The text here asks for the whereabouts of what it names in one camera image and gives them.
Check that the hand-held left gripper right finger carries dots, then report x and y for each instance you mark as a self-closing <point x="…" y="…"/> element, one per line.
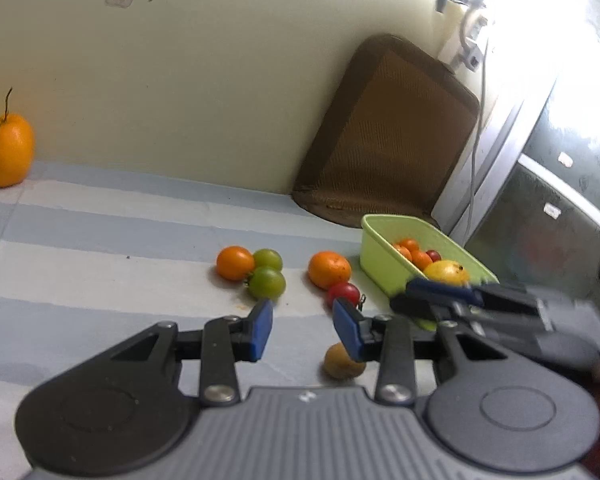
<point x="347" y="330"/>

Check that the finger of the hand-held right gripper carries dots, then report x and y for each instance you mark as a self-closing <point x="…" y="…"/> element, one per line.
<point x="415" y="306"/>
<point x="435" y="289"/>

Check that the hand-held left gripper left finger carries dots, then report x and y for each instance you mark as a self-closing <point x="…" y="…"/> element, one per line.
<point x="260" y="330"/>

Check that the brown kiwi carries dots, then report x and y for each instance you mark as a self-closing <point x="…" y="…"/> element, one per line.
<point x="339" y="367"/>

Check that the green tomato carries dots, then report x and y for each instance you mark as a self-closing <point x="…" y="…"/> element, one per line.
<point x="268" y="258"/>
<point x="266" y="283"/>

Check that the green plastic basket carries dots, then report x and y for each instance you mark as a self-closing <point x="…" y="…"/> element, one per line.
<point x="380" y="255"/>

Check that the large yellow orange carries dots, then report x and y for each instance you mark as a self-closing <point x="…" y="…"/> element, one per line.
<point x="447" y="272"/>

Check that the small orange cherry tomato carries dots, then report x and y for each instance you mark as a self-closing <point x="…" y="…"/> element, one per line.
<point x="421" y="259"/>
<point x="410" y="244"/>
<point x="403" y="253"/>

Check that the small red cherry tomato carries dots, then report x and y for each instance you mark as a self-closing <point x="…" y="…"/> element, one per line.
<point x="434" y="255"/>

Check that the small white label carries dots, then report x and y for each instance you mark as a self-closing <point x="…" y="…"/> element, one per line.
<point x="565" y="159"/>
<point x="551" y="209"/>

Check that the brown seat cushion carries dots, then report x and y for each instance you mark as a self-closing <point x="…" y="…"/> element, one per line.
<point x="385" y="130"/>

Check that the striped bed sheet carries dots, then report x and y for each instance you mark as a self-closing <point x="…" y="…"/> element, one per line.
<point x="104" y="260"/>

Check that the white power strip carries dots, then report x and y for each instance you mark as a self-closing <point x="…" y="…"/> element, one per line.
<point x="475" y="25"/>

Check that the orange with stem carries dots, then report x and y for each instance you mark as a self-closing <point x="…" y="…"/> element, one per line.
<point x="4" y="152"/>

